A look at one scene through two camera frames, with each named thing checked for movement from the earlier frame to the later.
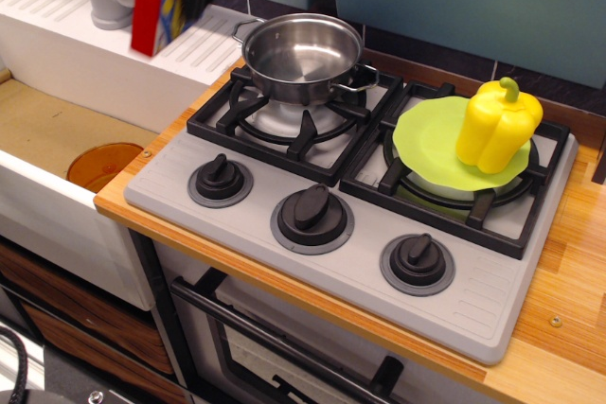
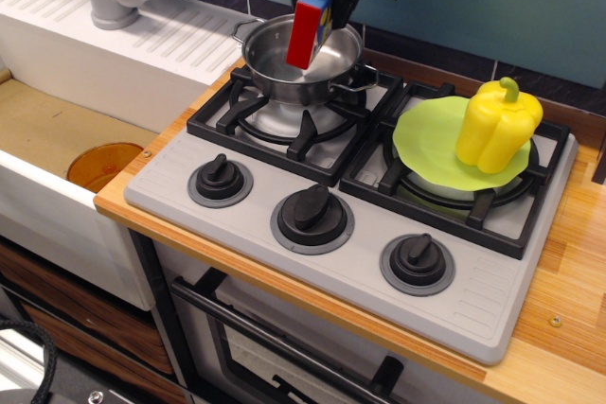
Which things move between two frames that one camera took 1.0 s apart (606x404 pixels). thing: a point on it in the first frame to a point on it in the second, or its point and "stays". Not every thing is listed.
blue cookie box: [159, 11] to [312, 21]
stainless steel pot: [302, 59] stays
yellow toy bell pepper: [497, 127] stays
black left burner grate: [238, 96] stays
